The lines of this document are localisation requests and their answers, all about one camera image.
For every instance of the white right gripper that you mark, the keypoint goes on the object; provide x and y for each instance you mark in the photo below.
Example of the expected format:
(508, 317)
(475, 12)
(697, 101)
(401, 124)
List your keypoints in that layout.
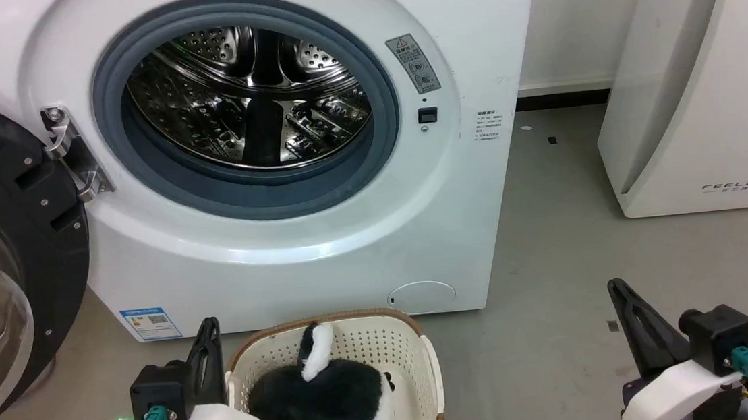
(678, 396)

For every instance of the black and white plush toy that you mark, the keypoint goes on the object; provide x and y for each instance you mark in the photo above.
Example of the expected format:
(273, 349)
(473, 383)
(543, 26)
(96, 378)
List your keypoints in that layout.
(323, 404)

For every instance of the washing machine door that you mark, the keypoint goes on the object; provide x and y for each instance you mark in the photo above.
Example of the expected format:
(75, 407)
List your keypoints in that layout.
(16, 221)

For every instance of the metal washing machine door hinge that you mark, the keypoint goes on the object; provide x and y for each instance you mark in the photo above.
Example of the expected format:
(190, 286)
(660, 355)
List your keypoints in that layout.
(74, 151)

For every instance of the stainless steel washing machine drum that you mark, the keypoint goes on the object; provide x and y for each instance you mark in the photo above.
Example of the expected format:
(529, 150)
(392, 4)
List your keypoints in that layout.
(249, 99)

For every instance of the blue energy label sticker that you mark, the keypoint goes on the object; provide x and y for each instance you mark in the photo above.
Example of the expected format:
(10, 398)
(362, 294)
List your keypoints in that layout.
(150, 323)

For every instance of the white front-load washing machine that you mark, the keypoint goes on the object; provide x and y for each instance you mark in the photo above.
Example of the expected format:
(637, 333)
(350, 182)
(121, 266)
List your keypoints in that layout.
(324, 255)

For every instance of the white plastic laundry basket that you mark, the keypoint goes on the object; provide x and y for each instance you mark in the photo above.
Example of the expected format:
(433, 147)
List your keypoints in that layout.
(400, 350)

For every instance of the round white filter cover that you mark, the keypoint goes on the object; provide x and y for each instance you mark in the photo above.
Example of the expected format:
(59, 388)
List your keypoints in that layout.
(422, 297)

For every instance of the white Feelbird appliance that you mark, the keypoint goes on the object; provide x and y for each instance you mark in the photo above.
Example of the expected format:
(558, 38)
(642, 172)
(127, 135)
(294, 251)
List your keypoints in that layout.
(702, 86)

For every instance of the grey rubber door gasket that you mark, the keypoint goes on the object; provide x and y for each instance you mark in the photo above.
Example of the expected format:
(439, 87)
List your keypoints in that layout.
(381, 135)

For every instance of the black door latch socket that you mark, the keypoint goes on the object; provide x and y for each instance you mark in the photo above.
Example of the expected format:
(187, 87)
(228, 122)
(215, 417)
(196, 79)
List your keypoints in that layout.
(427, 115)

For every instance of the grey warning sticker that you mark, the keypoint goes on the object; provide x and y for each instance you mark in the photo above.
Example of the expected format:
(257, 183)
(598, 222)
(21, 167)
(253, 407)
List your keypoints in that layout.
(414, 63)

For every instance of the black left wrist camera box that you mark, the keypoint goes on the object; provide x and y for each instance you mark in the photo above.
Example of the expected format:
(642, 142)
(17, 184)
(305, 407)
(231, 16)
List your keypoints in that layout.
(160, 391)

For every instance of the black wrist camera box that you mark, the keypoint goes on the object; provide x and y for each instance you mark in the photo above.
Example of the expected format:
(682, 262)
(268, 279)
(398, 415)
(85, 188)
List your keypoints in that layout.
(720, 335)
(160, 391)

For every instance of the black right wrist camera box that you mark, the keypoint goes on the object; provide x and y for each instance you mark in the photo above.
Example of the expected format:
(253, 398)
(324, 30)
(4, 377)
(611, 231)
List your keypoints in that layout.
(720, 335)

